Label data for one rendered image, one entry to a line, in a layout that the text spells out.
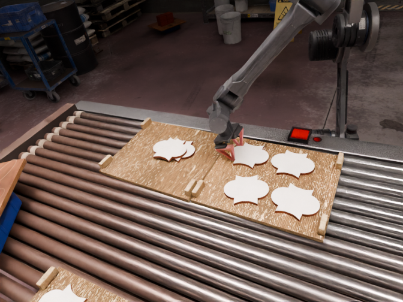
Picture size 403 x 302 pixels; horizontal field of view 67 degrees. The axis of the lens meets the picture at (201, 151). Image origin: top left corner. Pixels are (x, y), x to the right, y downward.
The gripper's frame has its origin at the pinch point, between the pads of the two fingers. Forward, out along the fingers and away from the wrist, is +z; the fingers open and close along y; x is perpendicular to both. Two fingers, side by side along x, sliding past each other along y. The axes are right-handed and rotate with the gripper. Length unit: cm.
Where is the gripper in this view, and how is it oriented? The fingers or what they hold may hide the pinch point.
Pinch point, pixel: (236, 151)
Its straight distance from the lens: 111.9
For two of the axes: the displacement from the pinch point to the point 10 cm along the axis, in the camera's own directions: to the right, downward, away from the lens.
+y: -4.5, 6.3, -6.3
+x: 7.8, -0.7, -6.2
